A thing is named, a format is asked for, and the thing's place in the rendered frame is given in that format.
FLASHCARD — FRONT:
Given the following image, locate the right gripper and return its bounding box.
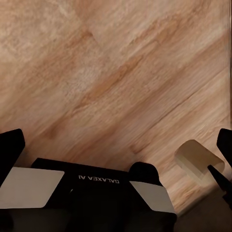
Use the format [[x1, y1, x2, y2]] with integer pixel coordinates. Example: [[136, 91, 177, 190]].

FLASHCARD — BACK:
[[208, 165, 232, 209]]

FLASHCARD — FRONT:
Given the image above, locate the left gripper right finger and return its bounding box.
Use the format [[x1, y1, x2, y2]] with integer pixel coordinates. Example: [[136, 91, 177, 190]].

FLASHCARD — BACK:
[[217, 128, 232, 167]]

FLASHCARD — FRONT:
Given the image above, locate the pillar candle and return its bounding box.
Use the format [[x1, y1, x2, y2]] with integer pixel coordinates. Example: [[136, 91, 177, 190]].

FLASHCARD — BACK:
[[174, 139, 225, 187]]

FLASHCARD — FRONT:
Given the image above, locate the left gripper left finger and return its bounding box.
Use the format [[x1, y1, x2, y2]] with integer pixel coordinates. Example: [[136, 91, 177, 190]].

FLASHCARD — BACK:
[[0, 129, 25, 187]]

